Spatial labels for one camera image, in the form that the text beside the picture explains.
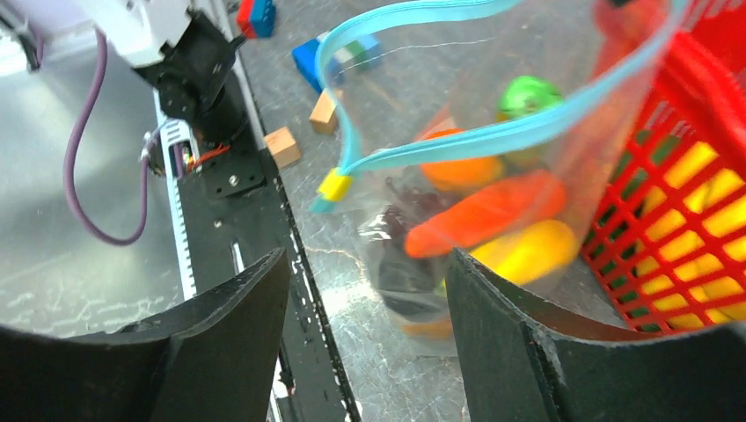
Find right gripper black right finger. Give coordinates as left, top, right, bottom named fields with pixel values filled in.
left=446, top=250, right=745, bottom=421

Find orange toy fruit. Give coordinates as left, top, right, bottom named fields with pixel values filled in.
left=420, top=76, right=562, bottom=193

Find red toy chili pepper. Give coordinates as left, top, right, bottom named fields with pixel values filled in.
left=404, top=169, right=567, bottom=258

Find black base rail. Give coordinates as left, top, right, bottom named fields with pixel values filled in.
left=151, top=69, right=362, bottom=422

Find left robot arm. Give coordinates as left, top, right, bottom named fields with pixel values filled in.
left=76, top=0, right=248, bottom=146

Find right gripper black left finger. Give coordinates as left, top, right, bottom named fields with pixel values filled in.
left=1, top=248, right=290, bottom=421

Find brown toy potato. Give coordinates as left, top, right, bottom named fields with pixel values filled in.
left=399, top=318, right=453, bottom=341

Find small wooden cube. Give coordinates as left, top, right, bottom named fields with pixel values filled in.
left=264, top=127, right=302, bottom=169

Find purple toy grapes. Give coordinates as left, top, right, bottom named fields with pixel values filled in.
left=357, top=188, right=455, bottom=323

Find yellow toy banana bunch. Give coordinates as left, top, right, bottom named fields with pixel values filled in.
left=641, top=142, right=745, bottom=329

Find blue green stacked blocks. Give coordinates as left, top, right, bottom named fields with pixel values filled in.
left=291, top=32, right=383, bottom=94

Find red plastic basket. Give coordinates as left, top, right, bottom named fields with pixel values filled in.
left=581, top=1, right=745, bottom=333

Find single yellow toy banana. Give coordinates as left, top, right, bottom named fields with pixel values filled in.
left=470, top=220, right=578, bottom=285

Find blue red toy block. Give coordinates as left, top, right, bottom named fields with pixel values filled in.
left=237, top=0, right=276, bottom=39

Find clear zip top bag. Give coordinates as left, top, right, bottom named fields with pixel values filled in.
left=311, top=1, right=691, bottom=356

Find wooden block beside stack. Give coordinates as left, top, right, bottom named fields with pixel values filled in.
left=309, top=89, right=338, bottom=135

